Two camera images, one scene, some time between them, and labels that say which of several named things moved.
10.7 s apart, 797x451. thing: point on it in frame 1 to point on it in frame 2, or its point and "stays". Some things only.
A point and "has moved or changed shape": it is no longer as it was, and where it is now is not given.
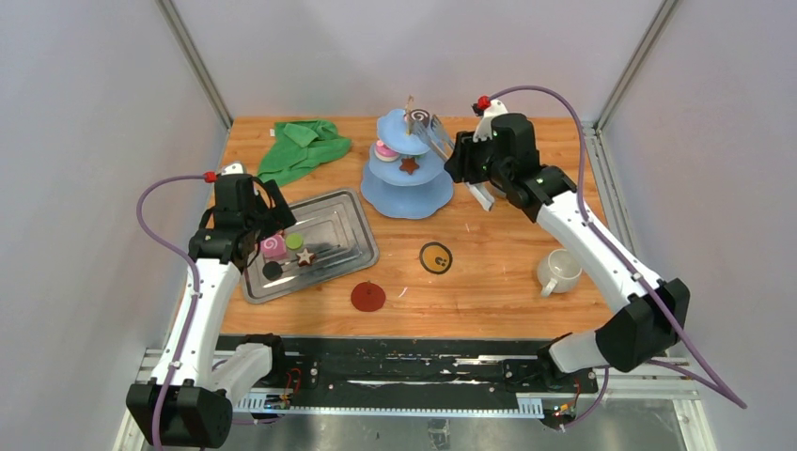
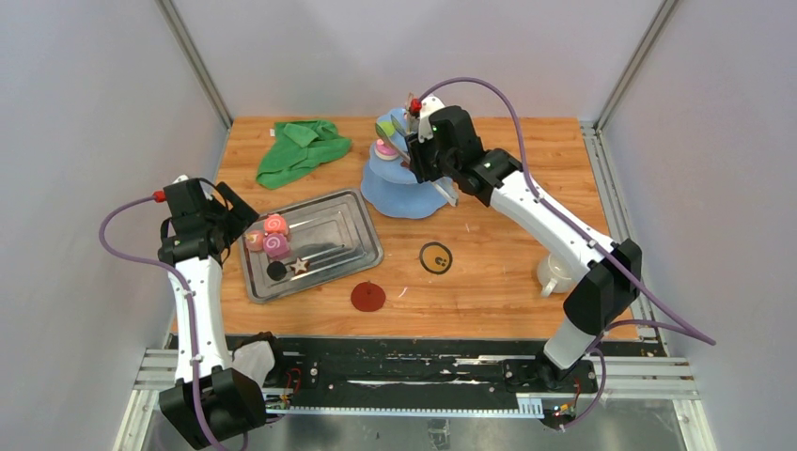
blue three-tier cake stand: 413,186 stays
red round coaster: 367,296 stays
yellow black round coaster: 435,257 stays
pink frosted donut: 384,152 stays
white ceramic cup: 558,272 stays
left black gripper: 281,213 to 243,216
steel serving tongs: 436,135 has moved or changed shape
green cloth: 298,147 stays
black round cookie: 273,271 stays
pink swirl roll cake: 273,246 stays
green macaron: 294,241 to 388,127
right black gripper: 460,164 to 417,151
